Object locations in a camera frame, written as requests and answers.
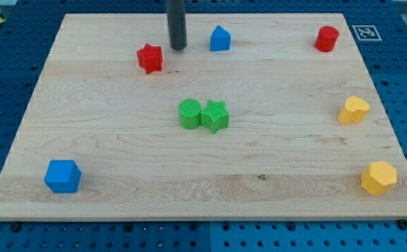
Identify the yellow hexagon block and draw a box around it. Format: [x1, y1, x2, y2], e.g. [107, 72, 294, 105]
[360, 160, 398, 195]

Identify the red star block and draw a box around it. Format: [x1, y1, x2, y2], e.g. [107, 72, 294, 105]
[136, 43, 163, 74]

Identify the yellow heart block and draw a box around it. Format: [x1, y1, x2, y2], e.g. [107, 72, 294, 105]
[338, 96, 370, 124]

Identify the black board stop screw right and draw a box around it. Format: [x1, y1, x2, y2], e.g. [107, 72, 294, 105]
[397, 219, 407, 230]

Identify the red cylinder block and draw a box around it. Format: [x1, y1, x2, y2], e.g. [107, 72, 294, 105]
[314, 26, 340, 53]

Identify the green star block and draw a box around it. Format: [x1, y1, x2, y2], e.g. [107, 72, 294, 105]
[201, 100, 229, 134]

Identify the blue pentagon house block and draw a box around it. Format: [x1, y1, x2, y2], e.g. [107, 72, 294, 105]
[210, 25, 231, 52]

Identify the green cylinder block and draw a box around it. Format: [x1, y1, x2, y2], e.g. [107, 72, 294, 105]
[178, 99, 201, 130]

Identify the black board stop screw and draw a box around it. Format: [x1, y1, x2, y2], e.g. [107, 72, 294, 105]
[397, 219, 407, 230]
[9, 221, 22, 233]

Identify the blue cube block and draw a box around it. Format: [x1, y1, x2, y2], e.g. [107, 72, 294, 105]
[44, 160, 81, 193]

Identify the white fiducial marker tag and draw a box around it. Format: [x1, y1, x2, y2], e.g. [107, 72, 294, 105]
[352, 24, 382, 41]

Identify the wooden board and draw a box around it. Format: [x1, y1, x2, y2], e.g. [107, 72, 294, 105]
[0, 13, 407, 222]

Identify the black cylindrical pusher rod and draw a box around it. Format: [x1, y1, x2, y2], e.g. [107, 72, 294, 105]
[166, 0, 187, 50]

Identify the black board stop screw left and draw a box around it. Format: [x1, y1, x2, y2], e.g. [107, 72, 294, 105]
[9, 221, 22, 233]

